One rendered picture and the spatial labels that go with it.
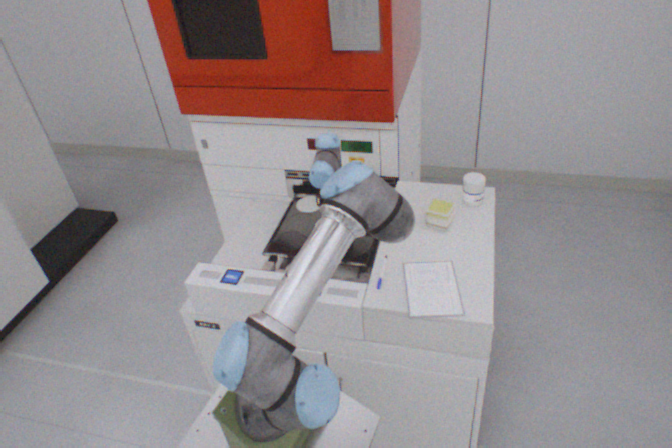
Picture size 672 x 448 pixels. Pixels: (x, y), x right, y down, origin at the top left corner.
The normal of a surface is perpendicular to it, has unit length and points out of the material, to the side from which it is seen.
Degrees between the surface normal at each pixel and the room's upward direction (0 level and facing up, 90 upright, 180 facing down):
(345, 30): 90
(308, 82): 90
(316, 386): 56
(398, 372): 90
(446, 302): 0
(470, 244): 0
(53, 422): 0
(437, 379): 90
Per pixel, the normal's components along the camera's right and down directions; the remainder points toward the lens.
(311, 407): 0.70, -0.31
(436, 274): -0.09, -0.81
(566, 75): -0.25, 0.58
